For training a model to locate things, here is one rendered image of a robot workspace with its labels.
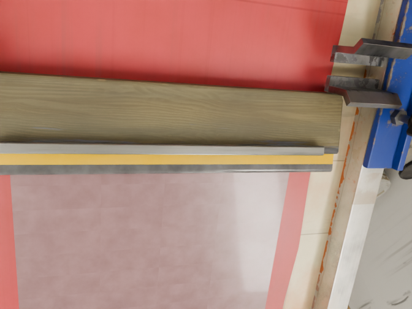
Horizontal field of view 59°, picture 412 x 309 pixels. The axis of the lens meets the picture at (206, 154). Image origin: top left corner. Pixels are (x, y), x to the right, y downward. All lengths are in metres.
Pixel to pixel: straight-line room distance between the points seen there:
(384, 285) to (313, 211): 2.66
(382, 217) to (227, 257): 2.62
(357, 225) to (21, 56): 0.47
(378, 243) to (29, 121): 2.95
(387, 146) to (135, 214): 0.33
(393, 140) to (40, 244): 0.45
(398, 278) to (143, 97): 2.82
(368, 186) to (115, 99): 0.35
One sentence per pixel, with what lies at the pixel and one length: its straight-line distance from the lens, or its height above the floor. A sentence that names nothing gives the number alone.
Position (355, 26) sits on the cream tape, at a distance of 0.52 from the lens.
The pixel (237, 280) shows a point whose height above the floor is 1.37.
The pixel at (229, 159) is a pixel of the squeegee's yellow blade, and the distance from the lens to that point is 0.43.
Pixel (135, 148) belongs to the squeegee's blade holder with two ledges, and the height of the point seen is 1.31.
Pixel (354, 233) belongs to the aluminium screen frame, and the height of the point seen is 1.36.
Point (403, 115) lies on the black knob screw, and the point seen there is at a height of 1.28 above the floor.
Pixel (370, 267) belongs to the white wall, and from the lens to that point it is 3.28.
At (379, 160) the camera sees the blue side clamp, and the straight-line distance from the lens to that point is 0.52.
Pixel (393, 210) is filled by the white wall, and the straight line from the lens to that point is 3.02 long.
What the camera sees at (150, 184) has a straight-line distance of 0.45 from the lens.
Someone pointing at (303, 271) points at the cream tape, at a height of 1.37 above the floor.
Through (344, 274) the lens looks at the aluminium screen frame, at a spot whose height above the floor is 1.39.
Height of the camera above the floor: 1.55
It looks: 37 degrees down
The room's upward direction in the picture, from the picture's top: 167 degrees clockwise
